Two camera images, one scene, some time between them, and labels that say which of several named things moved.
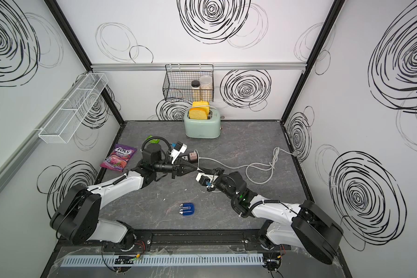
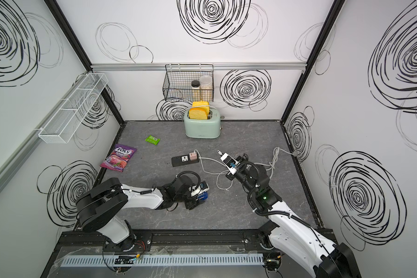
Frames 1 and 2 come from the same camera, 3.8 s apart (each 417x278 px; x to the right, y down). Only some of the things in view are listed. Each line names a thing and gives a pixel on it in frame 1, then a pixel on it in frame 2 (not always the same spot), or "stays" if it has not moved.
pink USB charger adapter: x=193 y=156 stays
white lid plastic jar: x=206 y=88 stays
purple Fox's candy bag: x=119 y=157 stays
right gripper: x=220 y=175 → x=245 y=161
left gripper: x=178 y=169 → x=194 y=203
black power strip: x=185 y=160 stays
